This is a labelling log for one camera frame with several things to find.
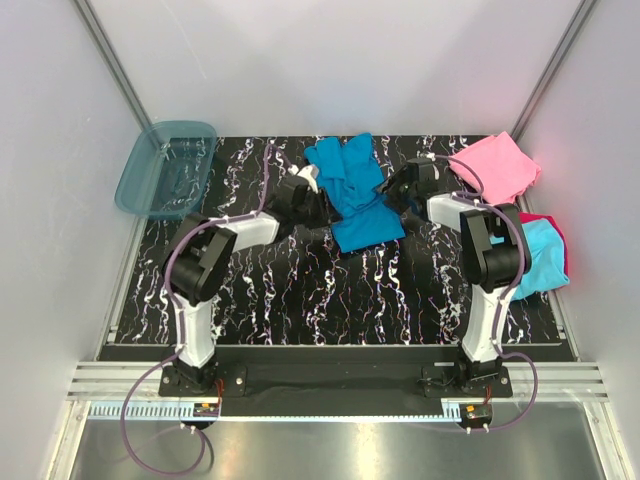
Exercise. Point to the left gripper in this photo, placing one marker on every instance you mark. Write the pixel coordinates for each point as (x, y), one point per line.
(326, 213)

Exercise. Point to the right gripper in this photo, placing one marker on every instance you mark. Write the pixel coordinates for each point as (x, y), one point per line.
(398, 178)

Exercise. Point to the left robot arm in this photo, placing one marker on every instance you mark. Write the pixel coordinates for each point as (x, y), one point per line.
(197, 261)

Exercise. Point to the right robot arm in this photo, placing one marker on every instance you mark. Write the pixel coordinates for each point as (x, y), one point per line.
(495, 256)

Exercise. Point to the pink folded t-shirt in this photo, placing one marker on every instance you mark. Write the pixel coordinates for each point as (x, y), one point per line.
(505, 171)

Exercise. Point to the magenta folded t-shirt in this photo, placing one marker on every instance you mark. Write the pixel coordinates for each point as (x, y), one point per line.
(527, 217)

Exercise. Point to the teal plastic bin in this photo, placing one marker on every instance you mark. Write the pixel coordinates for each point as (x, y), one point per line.
(167, 170)

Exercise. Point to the light blue folded t-shirt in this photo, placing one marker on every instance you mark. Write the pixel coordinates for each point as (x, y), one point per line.
(547, 250)

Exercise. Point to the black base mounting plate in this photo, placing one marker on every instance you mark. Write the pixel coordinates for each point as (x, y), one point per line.
(281, 399)

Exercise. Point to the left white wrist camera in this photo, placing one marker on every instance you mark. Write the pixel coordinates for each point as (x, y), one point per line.
(308, 173)

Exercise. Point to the slotted cable duct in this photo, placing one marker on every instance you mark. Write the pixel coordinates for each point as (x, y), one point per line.
(189, 411)

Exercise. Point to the right corner frame post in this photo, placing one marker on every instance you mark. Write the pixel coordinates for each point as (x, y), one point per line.
(559, 55)

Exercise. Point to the corner frame post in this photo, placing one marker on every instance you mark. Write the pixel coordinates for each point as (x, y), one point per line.
(559, 55)
(106, 50)

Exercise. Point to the left corner frame post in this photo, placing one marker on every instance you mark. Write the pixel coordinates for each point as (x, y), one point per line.
(106, 50)

